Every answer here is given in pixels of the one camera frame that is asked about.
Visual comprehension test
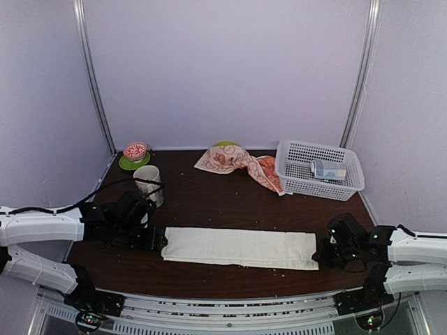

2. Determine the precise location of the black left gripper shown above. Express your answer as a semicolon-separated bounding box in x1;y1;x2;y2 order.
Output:
112;223;167;252

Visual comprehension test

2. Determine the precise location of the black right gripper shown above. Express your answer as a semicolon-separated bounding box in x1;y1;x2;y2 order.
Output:
313;238;360;270

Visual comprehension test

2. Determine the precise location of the white towel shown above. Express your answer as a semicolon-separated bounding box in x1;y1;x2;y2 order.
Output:
161;228;319;271

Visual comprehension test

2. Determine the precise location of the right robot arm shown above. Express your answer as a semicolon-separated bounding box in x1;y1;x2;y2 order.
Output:
312;213;446;315

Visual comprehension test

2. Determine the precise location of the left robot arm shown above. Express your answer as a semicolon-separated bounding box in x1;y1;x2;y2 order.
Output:
1;191;168;316

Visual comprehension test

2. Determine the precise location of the white ceramic mug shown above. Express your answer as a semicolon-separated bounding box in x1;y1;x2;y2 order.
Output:
133;165;164;207

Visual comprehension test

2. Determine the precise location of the green saucer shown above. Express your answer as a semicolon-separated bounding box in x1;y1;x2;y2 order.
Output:
119;152;151;171

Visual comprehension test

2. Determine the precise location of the rolled grey blue towel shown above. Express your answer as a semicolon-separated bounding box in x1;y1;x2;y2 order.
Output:
310;159;347;181

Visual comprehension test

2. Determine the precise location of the red patterned bowl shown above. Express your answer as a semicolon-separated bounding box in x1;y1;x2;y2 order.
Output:
123;142;147;163

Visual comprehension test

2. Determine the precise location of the white plastic basket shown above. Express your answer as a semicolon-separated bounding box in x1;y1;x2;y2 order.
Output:
275;140;365;201

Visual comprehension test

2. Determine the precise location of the orange patterned towel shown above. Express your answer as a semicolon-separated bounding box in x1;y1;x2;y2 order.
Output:
194;145;286;196

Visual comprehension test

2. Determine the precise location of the green bowl behind towel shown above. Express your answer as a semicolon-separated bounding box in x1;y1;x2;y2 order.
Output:
214;140;238;147

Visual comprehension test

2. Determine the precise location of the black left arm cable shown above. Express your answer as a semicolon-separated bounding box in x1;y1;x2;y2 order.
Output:
0;178;165;216

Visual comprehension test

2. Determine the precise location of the right aluminium frame post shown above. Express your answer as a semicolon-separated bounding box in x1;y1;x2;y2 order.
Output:
340;0;381;149

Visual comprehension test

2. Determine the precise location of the aluminium frame post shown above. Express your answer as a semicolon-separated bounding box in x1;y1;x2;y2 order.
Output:
73;0;117;156
340;0;381;149

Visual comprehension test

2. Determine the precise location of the left aluminium frame post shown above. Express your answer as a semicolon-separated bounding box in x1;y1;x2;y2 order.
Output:
73;0;117;156

